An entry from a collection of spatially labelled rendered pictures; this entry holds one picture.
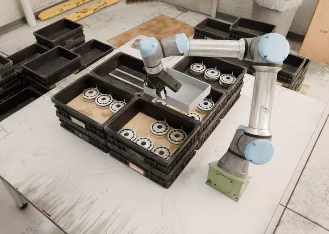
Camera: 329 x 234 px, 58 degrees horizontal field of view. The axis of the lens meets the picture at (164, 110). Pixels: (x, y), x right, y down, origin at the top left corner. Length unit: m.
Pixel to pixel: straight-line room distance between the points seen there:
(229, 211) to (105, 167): 0.67
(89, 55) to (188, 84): 1.74
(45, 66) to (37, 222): 1.31
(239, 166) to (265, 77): 0.43
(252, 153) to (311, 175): 1.47
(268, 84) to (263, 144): 0.24
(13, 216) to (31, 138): 0.77
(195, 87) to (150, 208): 0.64
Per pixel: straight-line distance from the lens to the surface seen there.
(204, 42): 1.35
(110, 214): 1.51
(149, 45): 1.17
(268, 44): 1.25
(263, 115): 1.29
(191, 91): 1.53
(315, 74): 3.83
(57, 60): 2.94
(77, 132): 1.80
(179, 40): 1.20
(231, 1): 4.56
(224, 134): 1.82
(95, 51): 3.19
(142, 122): 1.67
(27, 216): 2.47
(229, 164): 1.44
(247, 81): 2.24
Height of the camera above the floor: 2.01
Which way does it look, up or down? 43 degrees down
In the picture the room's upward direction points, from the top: straight up
